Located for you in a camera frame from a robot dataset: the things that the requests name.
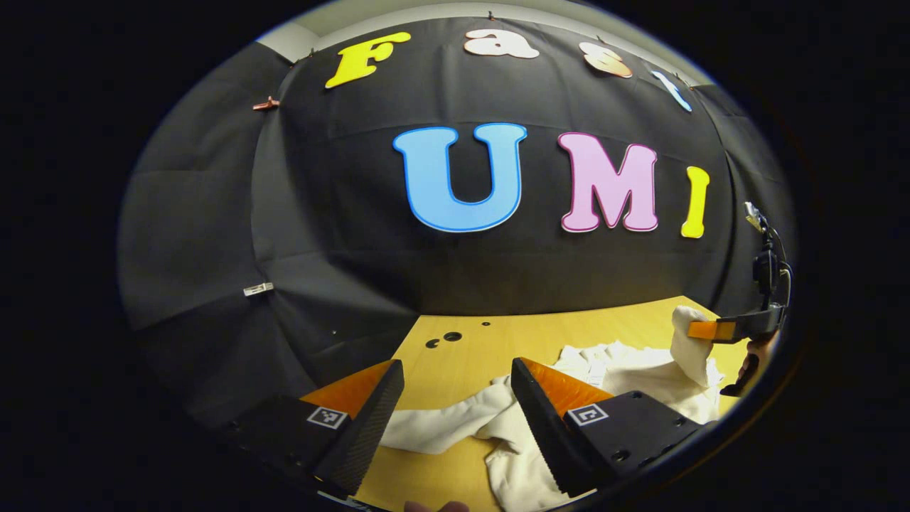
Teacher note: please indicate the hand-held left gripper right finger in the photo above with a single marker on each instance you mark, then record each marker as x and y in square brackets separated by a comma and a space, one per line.
[544, 434]

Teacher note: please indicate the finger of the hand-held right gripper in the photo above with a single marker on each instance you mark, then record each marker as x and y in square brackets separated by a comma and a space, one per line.
[711, 330]

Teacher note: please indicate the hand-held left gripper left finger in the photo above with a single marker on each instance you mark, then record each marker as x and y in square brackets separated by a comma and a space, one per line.
[366, 434]

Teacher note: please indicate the white sweatshirt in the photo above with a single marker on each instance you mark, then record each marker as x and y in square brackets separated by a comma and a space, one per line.
[640, 370]

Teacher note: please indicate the white cloth clip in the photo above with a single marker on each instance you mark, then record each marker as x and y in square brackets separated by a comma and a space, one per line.
[257, 289]

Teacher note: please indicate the black backdrop cloth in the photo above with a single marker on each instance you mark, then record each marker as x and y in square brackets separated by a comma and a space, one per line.
[341, 213]

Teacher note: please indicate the copper cloth clip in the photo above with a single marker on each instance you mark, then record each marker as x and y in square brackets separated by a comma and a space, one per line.
[266, 104]

